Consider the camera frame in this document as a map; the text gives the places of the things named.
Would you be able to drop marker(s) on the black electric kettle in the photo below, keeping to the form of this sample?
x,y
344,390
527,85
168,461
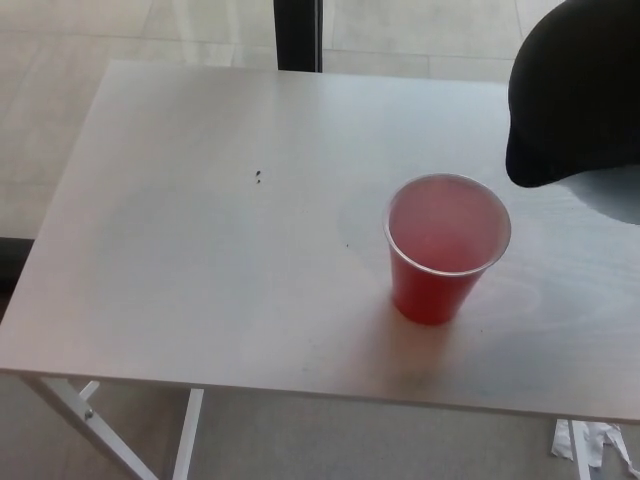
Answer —
x,y
575,100

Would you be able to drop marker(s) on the red plastic cup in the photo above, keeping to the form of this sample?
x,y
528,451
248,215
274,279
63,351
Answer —
x,y
432,297

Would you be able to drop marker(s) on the white upright table leg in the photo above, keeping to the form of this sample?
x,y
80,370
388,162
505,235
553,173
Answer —
x,y
190,435
581,452

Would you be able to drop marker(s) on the white short table brace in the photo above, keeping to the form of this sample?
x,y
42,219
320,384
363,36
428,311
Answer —
x,y
90,390

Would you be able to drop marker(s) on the white slanted table leg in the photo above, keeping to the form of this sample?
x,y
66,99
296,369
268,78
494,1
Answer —
x,y
81,412

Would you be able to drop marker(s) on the white paper strip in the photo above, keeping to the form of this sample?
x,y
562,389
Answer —
x,y
561,442

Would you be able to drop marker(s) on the white crumpled paper scrap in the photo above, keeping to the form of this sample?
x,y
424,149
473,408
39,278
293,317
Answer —
x,y
600,440

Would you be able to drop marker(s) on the black window frame post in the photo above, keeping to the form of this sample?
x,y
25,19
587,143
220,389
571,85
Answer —
x,y
299,35

